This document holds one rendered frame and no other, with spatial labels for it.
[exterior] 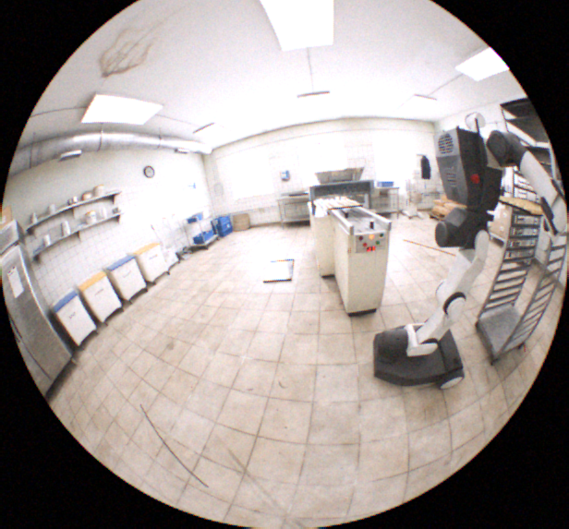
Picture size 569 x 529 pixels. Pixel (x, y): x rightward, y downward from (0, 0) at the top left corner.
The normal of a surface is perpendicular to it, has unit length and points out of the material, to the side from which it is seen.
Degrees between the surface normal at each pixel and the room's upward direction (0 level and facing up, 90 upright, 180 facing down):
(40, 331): 90
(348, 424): 0
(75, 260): 90
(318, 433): 0
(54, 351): 90
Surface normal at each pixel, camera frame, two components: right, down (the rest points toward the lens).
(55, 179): 0.97, -0.08
